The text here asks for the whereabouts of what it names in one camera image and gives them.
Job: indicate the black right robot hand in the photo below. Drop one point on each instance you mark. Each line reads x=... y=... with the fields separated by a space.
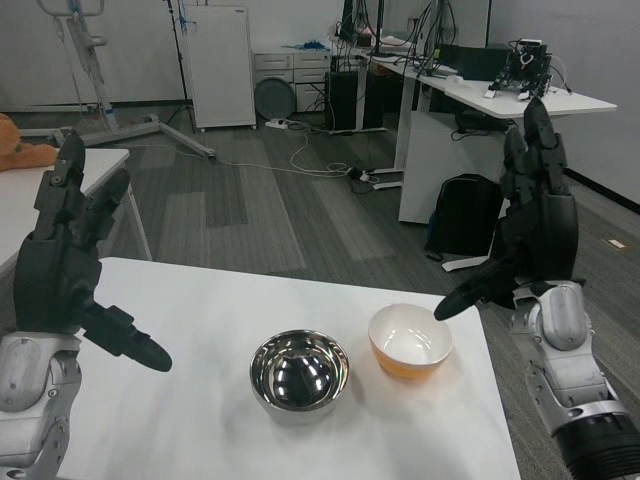
x=542 y=240

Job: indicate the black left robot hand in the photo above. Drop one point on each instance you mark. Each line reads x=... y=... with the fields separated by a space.
x=50 y=280

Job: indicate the shiny metal bowl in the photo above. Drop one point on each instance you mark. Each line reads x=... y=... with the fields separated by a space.
x=300 y=380

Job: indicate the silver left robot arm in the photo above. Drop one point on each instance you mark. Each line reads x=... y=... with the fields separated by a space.
x=30 y=380

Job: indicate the yellow bowl white inside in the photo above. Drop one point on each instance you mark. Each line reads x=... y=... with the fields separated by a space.
x=410 y=345

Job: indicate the black backpack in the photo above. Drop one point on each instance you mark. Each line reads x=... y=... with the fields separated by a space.
x=465 y=215

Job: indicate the white side table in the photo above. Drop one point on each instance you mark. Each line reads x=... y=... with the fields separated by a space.
x=100 y=162

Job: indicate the orange plush toy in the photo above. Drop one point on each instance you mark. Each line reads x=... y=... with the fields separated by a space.
x=20 y=150

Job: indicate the white office desk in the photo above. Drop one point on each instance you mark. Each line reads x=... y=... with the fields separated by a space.
x=500 y=97

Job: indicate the small black robot device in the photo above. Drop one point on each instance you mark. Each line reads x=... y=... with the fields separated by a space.
x=525 y=67

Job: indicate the black box on desk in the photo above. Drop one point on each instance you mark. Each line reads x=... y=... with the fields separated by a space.
x=470 y=62

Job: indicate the white partition panel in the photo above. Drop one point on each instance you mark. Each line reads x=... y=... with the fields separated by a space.
x=472 y=22

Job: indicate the grey computer monitor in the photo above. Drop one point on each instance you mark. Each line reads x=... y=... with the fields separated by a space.
x=439 y=30

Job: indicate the black computer tower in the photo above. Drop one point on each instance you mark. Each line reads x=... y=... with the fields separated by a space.
x=342 y=100

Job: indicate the black tripod stand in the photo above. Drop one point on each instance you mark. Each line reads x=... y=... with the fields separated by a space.
x=179 y=60

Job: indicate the tall white cabinet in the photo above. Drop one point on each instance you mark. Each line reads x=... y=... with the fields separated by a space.
x=220 y=65

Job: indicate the white power strip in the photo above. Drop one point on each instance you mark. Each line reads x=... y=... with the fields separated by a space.
x=276 y=122

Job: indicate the grey round tray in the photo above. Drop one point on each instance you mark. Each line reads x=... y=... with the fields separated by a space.
x=274 y=97

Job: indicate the white drawer unit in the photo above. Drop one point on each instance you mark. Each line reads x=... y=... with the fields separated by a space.
x=310 y=62

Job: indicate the blue small item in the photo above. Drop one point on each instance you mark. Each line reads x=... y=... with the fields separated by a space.
x=312 y=46

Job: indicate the white wheeled hoist frame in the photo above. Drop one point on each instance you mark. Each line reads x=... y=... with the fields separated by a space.
x=90 y=60

